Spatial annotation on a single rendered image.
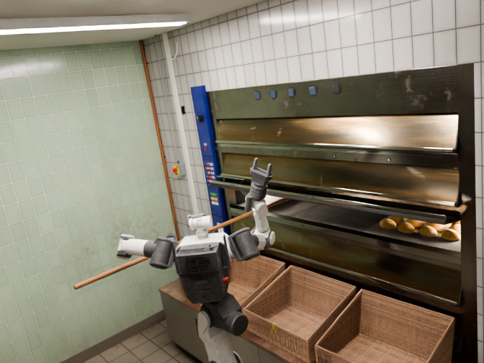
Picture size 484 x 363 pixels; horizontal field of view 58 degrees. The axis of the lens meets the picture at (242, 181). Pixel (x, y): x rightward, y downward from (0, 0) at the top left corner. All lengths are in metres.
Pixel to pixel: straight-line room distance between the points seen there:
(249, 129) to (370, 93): 1.02
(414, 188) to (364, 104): 0.50
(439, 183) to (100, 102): 2.71
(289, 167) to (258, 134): 0.33
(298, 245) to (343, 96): 1.10
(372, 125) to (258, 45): 0.94
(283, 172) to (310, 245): 0.52
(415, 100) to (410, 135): 0.17
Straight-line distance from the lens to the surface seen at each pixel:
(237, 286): 3.52
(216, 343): 2.51
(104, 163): 3.89
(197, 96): 3.44
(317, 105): 2.62
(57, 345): 4.13
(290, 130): 2.80
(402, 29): 2.29
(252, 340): 2.90
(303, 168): 2.80
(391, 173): 2.44
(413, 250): 2.51
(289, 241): 3.09
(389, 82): 2.33
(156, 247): 2.32
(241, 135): 3.14
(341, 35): 2.48
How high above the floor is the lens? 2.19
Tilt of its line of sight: 14 degrees down
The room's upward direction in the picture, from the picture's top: 8 degrees counter-clockwise
